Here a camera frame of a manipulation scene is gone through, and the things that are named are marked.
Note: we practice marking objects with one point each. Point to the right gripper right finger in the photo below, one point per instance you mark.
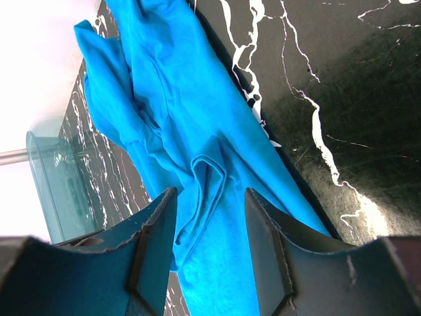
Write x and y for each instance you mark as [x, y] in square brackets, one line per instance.
[299, 271]

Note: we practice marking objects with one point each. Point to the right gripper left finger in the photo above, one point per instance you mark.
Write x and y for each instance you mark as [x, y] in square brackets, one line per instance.
[122, 270]

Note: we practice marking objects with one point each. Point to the blue t-shirt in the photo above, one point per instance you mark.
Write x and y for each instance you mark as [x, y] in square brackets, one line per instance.
[160, 93]

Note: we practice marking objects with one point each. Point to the teal plastic bin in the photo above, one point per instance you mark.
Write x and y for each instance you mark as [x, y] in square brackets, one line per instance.
[60, 188]

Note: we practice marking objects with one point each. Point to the left corner frame post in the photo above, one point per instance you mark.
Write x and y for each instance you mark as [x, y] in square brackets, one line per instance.
[16, 156]

